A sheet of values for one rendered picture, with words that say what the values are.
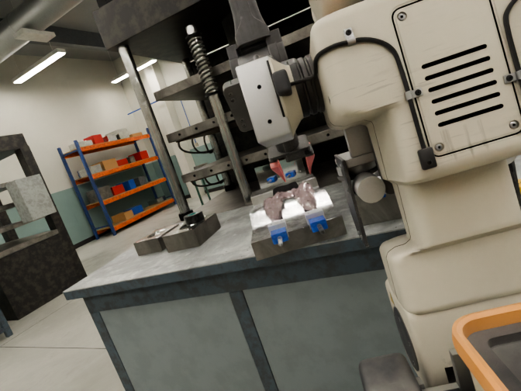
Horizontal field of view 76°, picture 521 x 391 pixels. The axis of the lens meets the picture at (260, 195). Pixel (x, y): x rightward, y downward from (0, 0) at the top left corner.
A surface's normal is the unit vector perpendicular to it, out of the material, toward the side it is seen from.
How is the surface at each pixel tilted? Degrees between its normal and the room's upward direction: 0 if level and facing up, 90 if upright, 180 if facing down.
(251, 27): 81
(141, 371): 90
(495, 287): 82
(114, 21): 90
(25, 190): 90
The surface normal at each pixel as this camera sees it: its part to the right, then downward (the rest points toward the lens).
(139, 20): -0.29, 0.27
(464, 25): -0.13, 0.08
